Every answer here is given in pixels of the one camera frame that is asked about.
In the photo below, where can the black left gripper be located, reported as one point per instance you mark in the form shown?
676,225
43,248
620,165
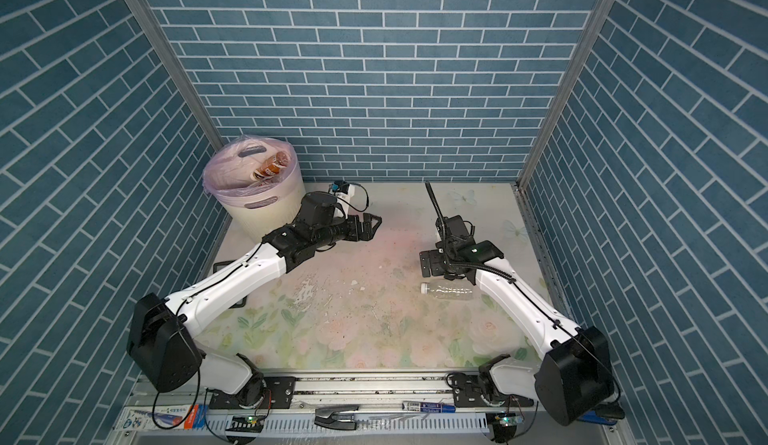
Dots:
367,232

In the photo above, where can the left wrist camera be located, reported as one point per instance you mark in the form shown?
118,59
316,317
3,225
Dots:
326,207

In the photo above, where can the black calculator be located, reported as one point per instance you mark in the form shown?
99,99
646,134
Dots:
218,266

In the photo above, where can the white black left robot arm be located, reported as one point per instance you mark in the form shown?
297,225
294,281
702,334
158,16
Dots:
163,330

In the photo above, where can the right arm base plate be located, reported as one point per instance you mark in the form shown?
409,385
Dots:
472,390

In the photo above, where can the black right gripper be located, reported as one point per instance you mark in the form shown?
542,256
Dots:
435,266

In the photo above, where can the white slotted cable duct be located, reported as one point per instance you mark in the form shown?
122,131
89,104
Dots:
302,425

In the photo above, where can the brown coffee bottle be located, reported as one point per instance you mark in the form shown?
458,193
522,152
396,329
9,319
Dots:
272,166

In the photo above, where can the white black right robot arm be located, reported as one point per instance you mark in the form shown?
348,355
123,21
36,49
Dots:
575,376

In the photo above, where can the black pliers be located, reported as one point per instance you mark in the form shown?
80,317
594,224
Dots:
337,417

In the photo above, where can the clear bottle white cap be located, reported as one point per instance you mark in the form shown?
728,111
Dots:
446,291

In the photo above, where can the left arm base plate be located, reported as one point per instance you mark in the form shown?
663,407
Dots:
274,392

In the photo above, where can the white red blue box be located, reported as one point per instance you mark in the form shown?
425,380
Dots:
142,418

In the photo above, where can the cream bin with pink liner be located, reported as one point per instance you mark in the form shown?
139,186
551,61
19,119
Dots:
257,206

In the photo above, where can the blue black hand tool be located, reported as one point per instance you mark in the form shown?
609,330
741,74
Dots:
604,415

